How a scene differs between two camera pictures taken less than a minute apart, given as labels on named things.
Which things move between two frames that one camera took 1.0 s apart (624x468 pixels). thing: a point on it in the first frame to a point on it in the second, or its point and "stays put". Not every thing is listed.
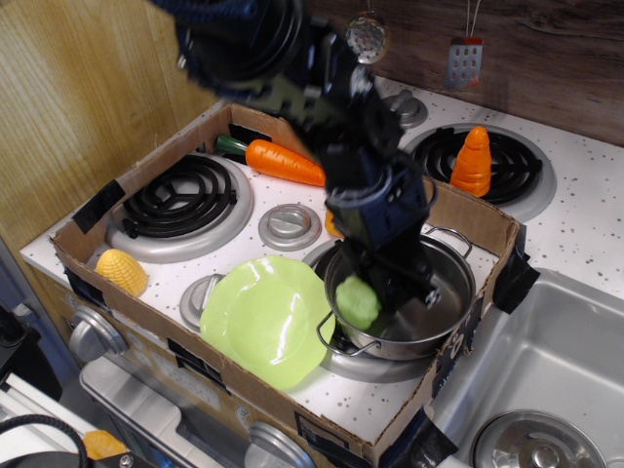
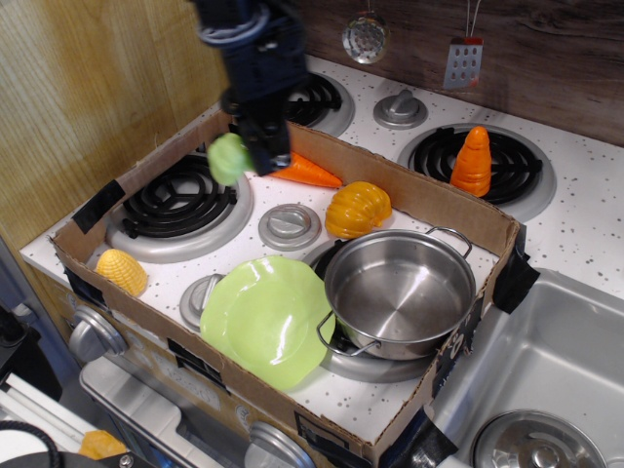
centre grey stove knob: [290, 227] stays put
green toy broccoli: [357, 303] to [228, 158]
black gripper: [384, 214] to [259, 77]
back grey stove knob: [408, 111] stays put
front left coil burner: [195, 210] stays put
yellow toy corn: [120, 268] stays put
